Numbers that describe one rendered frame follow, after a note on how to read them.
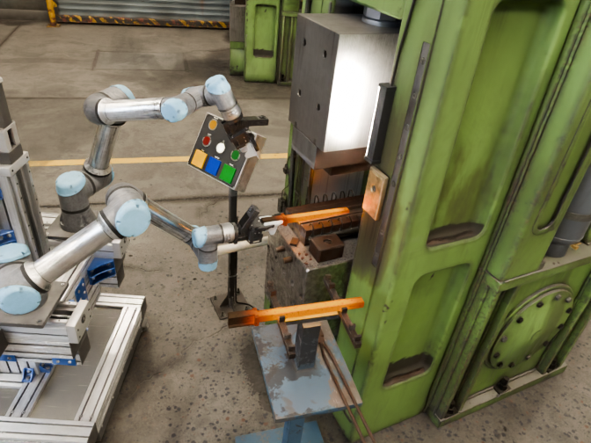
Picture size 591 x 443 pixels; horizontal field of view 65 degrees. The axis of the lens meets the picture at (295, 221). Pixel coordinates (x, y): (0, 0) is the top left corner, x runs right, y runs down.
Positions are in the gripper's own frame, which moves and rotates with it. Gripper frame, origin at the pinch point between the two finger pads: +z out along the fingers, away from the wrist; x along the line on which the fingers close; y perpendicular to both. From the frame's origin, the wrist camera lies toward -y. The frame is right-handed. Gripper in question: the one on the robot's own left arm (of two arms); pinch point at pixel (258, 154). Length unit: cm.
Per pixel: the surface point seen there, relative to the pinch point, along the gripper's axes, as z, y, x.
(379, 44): -30, -48, 27
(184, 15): 164, -97, -770
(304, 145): -1.1, -15.5, 12.9
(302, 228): 29.8, 0.1, 18.3
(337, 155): 3.9, -23.4, 21.9
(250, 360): 112, 55, 0
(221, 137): 10.2, 6.6, -43.8
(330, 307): 22, 10, 65
